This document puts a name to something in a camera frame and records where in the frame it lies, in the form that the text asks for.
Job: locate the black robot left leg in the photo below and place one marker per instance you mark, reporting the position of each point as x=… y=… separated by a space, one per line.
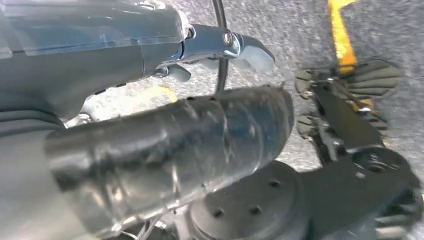
x=348 y=126

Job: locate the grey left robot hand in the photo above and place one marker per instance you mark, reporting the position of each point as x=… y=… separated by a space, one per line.
x=82 y=59

